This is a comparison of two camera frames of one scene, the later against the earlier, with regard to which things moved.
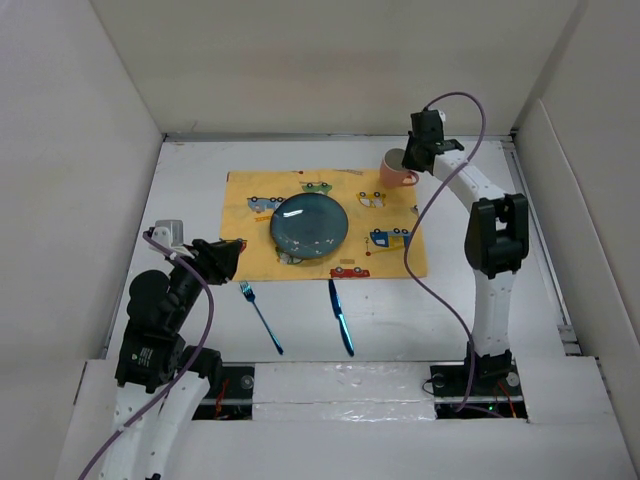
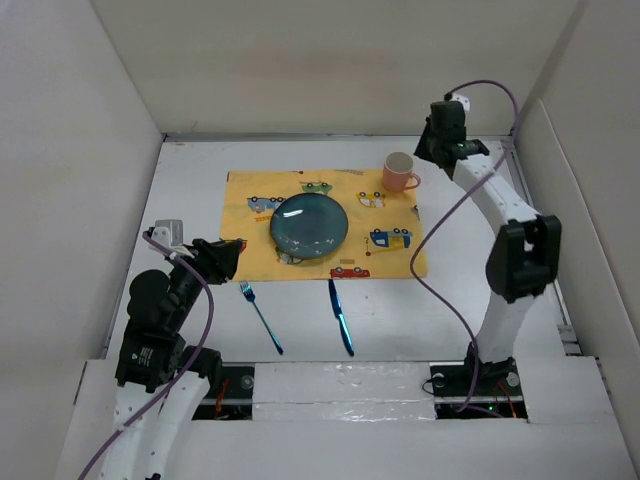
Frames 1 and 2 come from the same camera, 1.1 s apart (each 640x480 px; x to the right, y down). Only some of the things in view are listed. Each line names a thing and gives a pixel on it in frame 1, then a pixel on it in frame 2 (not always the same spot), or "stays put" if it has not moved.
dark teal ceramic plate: [309, 226] stays put
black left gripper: [217, 257] stays put
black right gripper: [409, 161] -> [421, 149]
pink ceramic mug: [393, 174] stays put
